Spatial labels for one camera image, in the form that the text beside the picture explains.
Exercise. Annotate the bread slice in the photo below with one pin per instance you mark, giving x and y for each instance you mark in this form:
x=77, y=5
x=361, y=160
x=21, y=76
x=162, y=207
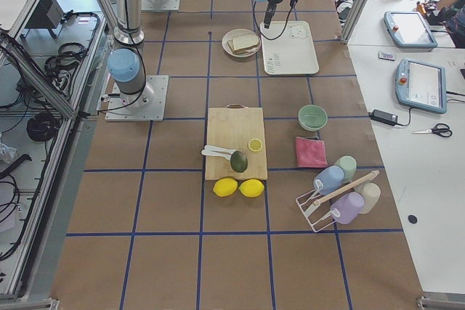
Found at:
x=245, y=42
x=231, y=46

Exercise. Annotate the white round plate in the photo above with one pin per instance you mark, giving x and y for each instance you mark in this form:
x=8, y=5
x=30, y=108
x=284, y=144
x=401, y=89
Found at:
x=237, y=32

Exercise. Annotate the bread slice on plate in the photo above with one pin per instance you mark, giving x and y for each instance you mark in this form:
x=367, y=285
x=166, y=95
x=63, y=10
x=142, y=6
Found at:
x=231, y=46

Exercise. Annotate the cream bear tray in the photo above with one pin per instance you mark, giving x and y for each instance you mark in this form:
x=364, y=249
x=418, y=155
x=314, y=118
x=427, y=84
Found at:
x=288, y=50

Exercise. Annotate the light green bowl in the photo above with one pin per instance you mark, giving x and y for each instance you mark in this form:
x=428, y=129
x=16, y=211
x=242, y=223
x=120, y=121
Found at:
x=312, y=117

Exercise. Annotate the wooden cutting board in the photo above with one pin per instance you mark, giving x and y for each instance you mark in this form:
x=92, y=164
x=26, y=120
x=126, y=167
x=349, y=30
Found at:
x=232, y=128

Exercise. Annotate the lemon half slice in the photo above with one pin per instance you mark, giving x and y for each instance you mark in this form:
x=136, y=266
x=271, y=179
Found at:
x=255, y=145

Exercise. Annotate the upper teach pendant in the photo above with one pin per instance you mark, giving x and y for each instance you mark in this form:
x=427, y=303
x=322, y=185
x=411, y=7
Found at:
x=408, y=30

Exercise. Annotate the teach pendant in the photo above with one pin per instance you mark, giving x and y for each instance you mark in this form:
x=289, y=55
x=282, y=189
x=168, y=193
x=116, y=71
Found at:
x=421, y=85
x=408, y=30

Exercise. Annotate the pink cloth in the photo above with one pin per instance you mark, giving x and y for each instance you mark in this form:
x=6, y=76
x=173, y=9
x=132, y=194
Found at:
x=310, y=153

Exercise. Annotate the black power adapter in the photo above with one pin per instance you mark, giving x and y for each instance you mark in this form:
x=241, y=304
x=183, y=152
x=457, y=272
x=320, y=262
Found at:
x=383, y=117

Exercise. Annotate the white plastic knife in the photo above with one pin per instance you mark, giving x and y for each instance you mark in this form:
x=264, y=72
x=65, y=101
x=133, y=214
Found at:
x=210, y=150

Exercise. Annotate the green avocado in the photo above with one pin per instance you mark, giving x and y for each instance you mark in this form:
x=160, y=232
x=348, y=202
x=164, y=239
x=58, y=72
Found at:
x=239, y=161

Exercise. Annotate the green cup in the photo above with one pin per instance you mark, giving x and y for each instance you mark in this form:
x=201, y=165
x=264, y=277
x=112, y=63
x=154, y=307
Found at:
x=348, y=165

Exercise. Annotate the lower teach pendant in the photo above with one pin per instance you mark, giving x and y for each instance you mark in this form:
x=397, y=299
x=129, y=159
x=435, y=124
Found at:
x=421, y=85

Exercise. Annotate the right yellow lemon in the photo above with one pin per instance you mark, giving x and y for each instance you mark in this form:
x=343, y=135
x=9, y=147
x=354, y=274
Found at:
x=251, y=188

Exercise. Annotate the yellow lemon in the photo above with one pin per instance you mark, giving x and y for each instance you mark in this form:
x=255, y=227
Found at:
x=225, y=187
x=251, y=188

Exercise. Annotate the blue cup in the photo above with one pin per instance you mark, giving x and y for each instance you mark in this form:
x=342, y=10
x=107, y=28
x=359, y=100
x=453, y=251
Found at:
x=328, y=180

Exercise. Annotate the left yellow lemon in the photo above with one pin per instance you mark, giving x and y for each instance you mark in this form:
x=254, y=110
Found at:
x=225, y=187

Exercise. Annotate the wooden rack rod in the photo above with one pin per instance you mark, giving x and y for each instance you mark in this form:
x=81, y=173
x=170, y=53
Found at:
x=368, y=177

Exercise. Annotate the cream cup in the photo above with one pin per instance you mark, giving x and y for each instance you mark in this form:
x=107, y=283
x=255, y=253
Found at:
x=371, y=193

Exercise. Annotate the purple cup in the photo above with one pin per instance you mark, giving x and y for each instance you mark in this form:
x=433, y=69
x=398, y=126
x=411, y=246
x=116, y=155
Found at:
x=347, y=207

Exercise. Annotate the white wire cup rack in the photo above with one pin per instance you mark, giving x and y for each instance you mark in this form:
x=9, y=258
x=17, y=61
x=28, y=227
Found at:
x=316, y=214

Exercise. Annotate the black handled scissors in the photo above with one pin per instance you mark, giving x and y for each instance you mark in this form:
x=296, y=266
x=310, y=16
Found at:
x=440, y=129

